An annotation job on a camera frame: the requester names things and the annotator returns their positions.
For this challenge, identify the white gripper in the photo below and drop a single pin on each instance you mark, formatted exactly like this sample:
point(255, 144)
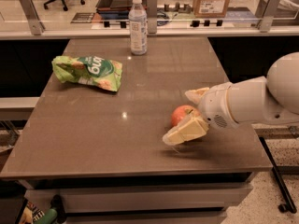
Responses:
point(215, 105)

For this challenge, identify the red apple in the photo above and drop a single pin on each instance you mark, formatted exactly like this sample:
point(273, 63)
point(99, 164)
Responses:
point(181, 112)

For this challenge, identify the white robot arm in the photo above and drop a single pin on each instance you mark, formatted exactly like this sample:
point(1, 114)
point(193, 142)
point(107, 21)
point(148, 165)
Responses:
point(272, 99)

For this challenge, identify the clear plastic water bottle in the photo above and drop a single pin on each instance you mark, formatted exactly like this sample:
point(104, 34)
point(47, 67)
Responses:
point(138, 28)

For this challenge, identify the green bottle under table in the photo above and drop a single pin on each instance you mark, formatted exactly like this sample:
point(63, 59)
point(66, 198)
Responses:
point(49, 218)

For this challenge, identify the green chip bag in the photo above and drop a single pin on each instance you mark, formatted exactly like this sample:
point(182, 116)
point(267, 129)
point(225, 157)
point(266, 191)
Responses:
point(91, 70)

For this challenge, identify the cardboard box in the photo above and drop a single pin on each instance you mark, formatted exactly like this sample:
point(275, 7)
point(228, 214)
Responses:
point(210, 8)

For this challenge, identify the white drawer unit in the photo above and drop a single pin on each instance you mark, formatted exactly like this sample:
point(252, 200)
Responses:
point(196, 203)

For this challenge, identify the magazine under table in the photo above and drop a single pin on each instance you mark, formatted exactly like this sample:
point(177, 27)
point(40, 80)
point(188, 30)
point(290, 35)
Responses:
point(29, 213)

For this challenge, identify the middle metal glass bracket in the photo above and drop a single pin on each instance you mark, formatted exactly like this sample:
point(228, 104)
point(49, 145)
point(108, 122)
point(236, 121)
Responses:
point(152, 16)

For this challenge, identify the metal glass bracket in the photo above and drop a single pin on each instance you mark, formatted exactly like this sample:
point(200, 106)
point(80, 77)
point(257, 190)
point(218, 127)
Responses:
point(35, 24)
point(267, 17)
point(152, 16)

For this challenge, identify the right metal glass bracket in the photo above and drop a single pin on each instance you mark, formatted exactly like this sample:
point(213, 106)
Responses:
point(267, 17)

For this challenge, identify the black floor rail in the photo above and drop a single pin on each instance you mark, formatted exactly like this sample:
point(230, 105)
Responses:
point(288, 205)

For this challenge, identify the left metal glass bracket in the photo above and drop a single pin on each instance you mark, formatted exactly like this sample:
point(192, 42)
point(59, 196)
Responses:
point(35, 24)

